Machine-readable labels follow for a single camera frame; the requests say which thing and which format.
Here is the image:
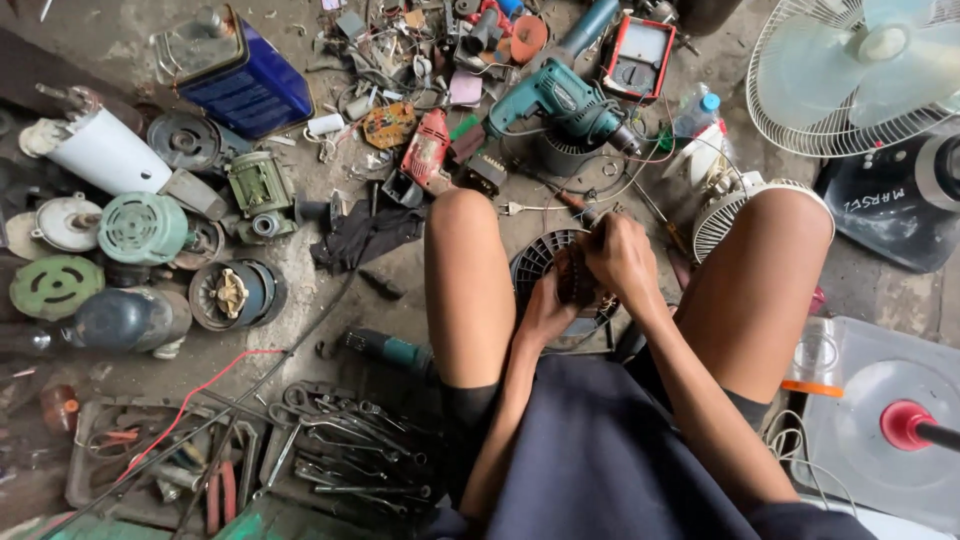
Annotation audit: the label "black cloth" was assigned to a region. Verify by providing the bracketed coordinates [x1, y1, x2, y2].
[309, 198, 429, 276]

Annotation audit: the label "red wire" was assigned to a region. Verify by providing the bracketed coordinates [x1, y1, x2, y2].
[114, 348, 288, 483]

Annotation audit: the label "black appliance with white lettering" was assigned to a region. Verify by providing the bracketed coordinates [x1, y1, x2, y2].
[813, 133, 960, 275]

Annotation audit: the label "grey tray of tools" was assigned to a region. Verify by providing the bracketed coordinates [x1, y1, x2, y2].
[65, 396, 265, 530]

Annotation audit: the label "red handled pliers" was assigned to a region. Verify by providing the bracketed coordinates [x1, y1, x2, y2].
[204, 457, 240, 538]

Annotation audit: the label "large white standing fan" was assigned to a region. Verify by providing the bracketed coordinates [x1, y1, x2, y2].
[746, 0, 960, 159]

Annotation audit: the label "blue angle grinder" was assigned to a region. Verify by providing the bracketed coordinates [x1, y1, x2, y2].
[525, 0, 624, 76]

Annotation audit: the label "person's leg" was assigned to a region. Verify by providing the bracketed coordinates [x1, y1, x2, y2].
[675, 187, 835, 406]
[423, 187, 519, 391]

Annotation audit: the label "black cable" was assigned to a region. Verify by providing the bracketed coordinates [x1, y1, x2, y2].
[41, 240, 372, 540]

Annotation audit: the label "red knob with black handle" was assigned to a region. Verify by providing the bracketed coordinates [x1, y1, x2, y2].
[879, 399, 960, 454]

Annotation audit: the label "dark round motor cover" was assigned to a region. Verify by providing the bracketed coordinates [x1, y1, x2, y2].
[146, 111, 225, 175]

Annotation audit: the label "clear bottle with blue cap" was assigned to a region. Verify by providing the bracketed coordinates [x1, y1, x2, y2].
[672, 82, 723, 141]

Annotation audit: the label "brown handled soldering iron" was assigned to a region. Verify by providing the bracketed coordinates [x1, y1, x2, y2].
[555, 187, 603, 228]

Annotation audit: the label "person's dark blue clothing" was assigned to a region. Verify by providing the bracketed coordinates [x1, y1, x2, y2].
[427, 352, 879, 540]

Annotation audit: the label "orange round plastic part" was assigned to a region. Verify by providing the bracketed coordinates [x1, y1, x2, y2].
[510, 14, 551, 66]

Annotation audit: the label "white round motor end plate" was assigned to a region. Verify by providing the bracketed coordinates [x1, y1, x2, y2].
[33, 193, 104, 254]

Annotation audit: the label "dark blue motor body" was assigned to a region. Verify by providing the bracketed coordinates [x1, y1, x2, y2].
[63, 287, 193, 355]

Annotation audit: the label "open motor with cream fan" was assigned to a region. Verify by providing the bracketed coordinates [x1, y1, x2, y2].
[187, 258, 290, 333]

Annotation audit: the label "teal and black power tool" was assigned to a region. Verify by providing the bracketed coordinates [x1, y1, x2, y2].
[341, 326, 438, 378]

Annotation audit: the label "black round fan grille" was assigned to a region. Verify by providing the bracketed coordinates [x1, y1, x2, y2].
[510, 228, 624, 351]

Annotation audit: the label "heap of small spare parts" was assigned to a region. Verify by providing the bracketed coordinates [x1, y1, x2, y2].
[318, 0, 526, 110]

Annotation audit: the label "long screwdriver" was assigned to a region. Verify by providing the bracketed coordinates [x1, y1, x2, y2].
[624, 174, 696, 292]

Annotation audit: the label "red framed multimeter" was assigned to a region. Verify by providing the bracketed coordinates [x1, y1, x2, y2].
[600, 15, 678, 105]

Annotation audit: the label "blue metal tin can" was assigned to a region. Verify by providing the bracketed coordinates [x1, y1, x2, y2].
[152, 6, 316, 141]

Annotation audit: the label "person's left hand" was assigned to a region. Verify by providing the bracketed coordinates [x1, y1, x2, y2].
[517, 262, 586, 346]

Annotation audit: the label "pile of metal wrenches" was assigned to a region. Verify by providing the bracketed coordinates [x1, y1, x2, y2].
[258, 380, 445, 520]

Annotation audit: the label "clear plastic container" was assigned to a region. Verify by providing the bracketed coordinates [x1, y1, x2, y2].
[780, 315, 960, 535]

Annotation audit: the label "small white fan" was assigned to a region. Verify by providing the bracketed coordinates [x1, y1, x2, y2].
[690, 178, 835, 265]

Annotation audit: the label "white capacitor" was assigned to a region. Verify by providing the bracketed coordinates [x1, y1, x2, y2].
[305, 112, 347, 138]

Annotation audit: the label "green electric motor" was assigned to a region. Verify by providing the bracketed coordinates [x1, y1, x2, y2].
[223, 150, 303, 244]

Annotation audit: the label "white coiled cable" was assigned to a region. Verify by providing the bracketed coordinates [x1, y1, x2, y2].
[760, 408, 858, 520]

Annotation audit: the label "black transformer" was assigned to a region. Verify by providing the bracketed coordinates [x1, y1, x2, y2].
[457, 153, 510, 199]

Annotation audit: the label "white power plug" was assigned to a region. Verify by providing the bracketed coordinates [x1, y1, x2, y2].
[498, 200, 573, 218]

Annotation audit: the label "person's left leg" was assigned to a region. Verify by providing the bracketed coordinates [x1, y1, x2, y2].
[423, 187, 519, 391]

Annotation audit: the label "green round motor end cover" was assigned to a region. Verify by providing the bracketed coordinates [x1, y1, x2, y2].
[9, 255, 106, 324]

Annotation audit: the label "person's right hand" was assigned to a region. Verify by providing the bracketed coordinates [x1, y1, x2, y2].
[581, 212, 663, 306]

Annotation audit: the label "red power drill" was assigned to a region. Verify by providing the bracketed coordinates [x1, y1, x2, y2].
[399, 108, 456, 198]

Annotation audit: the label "black round motor base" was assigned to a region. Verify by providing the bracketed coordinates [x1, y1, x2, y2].
[535, 129, 603, 179]

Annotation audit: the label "person's right leg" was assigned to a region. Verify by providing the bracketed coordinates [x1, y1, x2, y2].
[675, 187, 835, 406]

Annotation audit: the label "teal electric drill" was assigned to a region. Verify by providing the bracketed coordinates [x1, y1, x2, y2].
[480, 58, 643, 159]

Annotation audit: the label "white plastic fan part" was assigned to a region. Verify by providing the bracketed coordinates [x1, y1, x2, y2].
[663, 121, 742, 190]

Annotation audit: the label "brown glass bottle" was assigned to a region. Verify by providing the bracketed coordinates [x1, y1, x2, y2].
[39, 382, 81, 438]

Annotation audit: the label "light green motor housing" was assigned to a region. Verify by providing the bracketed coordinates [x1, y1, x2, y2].
[97, 191, 195, 267]

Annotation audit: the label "white plastic cylinder housing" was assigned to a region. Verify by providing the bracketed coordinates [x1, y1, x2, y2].
[18, 105, 175, 198]

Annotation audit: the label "copper wound motor stator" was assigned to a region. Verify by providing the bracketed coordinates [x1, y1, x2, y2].
[553, 240, 603, 310]

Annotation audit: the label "orange circuit board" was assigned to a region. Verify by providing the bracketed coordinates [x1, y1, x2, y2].
[362, 102, 418, 150]

